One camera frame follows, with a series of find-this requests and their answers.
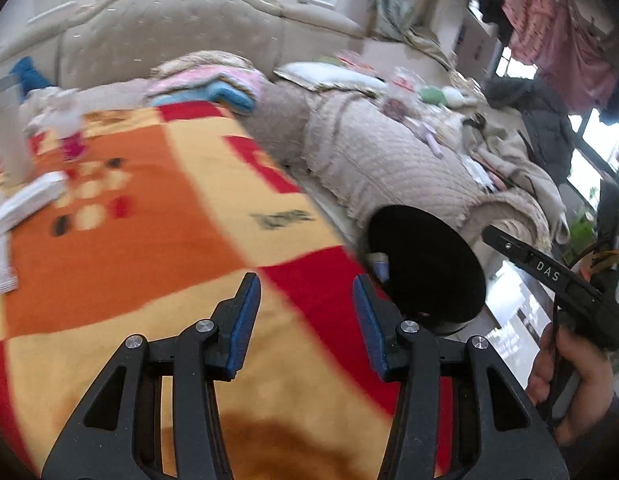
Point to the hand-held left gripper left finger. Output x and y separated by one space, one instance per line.
244 322

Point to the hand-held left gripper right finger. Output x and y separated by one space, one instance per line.
367 322

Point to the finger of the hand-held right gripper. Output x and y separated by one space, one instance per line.
507 247

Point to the beige trash bin black liner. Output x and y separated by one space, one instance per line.
424 260

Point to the person's right forearm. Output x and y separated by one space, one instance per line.
607 437

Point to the person's right hand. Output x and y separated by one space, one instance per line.
597 390

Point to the beige carved sofa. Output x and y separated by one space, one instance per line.
514 215

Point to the beige coat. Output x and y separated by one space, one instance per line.
519 180

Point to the green potted plant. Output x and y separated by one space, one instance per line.
583 227

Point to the red orange printed blanket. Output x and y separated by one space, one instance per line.
164 260

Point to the dark grey jacket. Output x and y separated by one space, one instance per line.
539 125

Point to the pink handheld fan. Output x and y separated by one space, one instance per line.
429 137

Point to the quilted beige sofa cover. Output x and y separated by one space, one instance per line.
389 165
284 130

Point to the green plush toy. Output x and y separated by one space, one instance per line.
430 96

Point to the clear plastic bag red print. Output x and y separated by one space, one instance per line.
403 89

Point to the pink dotted hanging garment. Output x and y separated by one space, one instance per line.
559 35

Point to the pink blue folded blanket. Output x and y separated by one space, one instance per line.
209 90

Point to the pink patterned packet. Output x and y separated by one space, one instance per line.
352 59

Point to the white pillow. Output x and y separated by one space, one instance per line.
329 76

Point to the white rectangular box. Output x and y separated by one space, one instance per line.
29 200

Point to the white bottle pink label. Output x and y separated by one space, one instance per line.
72 145

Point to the flat white box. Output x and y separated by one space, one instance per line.
2 265

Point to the cream patterned folded quilt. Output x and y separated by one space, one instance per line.
204 62

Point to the pale green patterned curtain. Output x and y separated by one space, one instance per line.
404 5

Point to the white thermos bottle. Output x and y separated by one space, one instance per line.
12 135

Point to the white garment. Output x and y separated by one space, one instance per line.
39 105

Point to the beige tufted sofa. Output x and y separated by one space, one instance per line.
189 25

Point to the blue jacket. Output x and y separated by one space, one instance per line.
29 74

